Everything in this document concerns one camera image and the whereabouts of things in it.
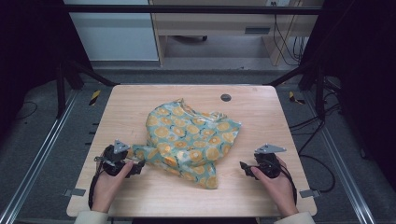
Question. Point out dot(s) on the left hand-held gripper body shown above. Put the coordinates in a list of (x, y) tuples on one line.
[(112, 158)]

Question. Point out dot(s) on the light wooden desk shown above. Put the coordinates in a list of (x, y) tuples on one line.
[(211, 23)]

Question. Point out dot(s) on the black metal frame stand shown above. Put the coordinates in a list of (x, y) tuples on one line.
[(320, 90), (60, 90)]

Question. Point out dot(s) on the orange-print teal cloth bag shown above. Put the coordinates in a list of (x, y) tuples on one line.
[(186, 137)]

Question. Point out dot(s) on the aluminium floor rail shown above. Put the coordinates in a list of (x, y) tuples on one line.
[(342, 161), (37, 158)]

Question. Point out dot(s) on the yellow-black striped floor tape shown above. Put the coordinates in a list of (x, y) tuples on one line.
[(95, 97), (293, 97)]

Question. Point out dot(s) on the person's right hand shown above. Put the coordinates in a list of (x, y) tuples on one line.
[(280, 193)]

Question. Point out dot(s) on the person's left hand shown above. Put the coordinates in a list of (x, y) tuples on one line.
[(106, 193)]

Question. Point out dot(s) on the white cabinet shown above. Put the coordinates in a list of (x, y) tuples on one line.
[(115, 34)]

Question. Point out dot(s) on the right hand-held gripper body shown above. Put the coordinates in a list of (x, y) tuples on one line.
[(269, 161)]

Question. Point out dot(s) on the black metal frame crossbar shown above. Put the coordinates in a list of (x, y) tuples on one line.
[(186, 9)]

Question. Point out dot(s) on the grey metal table bracket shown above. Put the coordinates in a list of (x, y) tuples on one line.
[(309, 193), (74, 192)]

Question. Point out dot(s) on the black curtain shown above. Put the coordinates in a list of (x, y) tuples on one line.
[(28, 49), (364, 62)]

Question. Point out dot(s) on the grey round table grommet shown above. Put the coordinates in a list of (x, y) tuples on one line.
[(226, 97)]

